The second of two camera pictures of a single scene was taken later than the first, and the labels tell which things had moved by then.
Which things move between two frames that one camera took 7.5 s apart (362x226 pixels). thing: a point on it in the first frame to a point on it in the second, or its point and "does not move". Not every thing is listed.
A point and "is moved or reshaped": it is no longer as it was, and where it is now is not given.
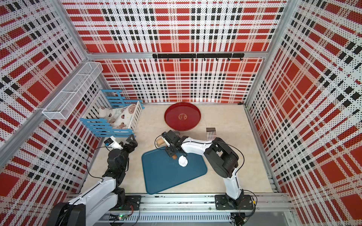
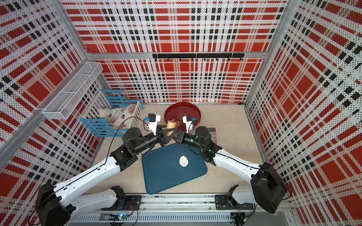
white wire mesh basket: (62, 105) does not move
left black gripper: (134, 144) to (161, 135)
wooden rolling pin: (161, 141) is moved or reshaped
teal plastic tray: (161, 172) does not move
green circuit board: (122, 216) does not move
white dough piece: (183, 161) does not move
